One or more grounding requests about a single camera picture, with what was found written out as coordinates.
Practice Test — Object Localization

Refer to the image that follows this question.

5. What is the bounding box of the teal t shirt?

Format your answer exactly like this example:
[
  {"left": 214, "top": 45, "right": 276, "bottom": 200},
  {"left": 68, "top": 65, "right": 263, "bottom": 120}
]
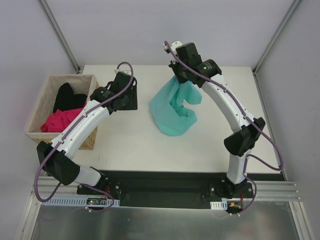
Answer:
[{"left": 149, "top": 76, "right": 202, "bottom": 137}]

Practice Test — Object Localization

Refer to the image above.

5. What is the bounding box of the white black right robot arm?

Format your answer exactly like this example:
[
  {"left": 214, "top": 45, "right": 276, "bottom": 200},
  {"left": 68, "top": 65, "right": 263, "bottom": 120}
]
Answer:
[{"left": 163, "top": 41, "right": 266, "bottom": 199}]

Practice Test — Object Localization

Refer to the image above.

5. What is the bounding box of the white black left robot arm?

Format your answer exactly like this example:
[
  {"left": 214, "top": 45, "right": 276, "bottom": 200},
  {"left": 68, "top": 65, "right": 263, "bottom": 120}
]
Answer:
[{"left": 36, "top": 71, "right": 138, "bottom": 195}]

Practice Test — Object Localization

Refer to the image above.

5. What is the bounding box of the black t shirt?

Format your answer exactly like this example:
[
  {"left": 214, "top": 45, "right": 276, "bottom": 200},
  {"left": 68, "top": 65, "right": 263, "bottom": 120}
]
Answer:
[{"left": 52, "top": 83, "right": 88, "bottom": 113}]

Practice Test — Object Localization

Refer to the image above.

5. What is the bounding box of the wicker laundry basket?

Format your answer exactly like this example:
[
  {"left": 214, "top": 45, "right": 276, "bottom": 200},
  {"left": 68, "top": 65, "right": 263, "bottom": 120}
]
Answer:
[{"left": 26, "top": 74, "right": 99, "bottom": 143}]

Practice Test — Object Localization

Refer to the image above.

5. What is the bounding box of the pink t shirt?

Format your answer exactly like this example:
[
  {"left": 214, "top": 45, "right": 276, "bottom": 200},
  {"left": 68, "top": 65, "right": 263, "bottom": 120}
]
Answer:
[{"left": 40, "top": 103, "right": 87, "bottom": 133}]

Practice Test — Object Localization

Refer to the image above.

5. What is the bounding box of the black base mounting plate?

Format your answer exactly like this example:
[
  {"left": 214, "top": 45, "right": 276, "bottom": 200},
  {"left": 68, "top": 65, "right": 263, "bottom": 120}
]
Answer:
[{"left": 76, "top": 170, "right": 259, "bottom": 208}]

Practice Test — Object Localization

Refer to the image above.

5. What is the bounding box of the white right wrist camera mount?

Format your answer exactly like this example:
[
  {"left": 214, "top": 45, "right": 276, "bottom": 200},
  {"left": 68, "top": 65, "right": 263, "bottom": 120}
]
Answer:
[{"left": 163, "top": 41, "right": 183, "bottom": 54}]

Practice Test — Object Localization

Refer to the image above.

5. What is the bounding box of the left white cable duct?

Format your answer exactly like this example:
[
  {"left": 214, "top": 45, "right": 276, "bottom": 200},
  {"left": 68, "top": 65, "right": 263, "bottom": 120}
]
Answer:
[{"left": 43, "top": 196, "right": 120, "bottom": 208}]

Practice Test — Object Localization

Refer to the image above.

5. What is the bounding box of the white cable duct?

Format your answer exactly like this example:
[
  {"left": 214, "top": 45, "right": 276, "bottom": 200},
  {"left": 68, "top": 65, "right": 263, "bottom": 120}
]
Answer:
[
  {"left": 43, "top": 196, "right": 120, "bottom": 208},
  {"left": 210, "top": 200, "right": 243, "bottom": 211}
]

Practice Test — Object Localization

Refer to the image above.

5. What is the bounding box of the right rear aluminium post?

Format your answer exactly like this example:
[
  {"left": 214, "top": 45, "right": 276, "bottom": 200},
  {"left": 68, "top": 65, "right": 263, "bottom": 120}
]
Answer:
[{"left": 252, "top": 0, "right": 303, "bottom": 76}]

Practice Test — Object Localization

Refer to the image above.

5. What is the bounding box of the aluminium post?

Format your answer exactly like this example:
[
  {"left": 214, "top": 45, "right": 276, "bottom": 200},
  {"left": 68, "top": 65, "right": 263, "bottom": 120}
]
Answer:
[
  {"left": 37, "top": 0, "right": 82, "bottom": 74},
  {"left": 252, "top": 0, "right": 303, "bottom": 76}
]

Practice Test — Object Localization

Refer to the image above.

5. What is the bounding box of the left rear aluminium post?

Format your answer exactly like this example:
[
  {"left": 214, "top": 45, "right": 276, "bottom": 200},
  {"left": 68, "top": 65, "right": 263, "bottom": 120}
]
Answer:
[{"left": 37, "top": 0, "right": 82, "bottom": 74}]

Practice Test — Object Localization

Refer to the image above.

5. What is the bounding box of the right white cable duct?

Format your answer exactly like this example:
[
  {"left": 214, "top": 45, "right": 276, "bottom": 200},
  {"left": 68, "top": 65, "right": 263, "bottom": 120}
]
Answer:
[{"left": 210, "top": 200, "right": 243, "bottom": 211}]

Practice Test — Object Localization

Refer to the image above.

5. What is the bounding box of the aluminium front frame rail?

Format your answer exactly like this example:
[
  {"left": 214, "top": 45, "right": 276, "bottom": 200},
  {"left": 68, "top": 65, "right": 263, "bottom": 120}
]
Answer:
[{"left": 37, "top": 171, "right": 302, "bottom": 202}]

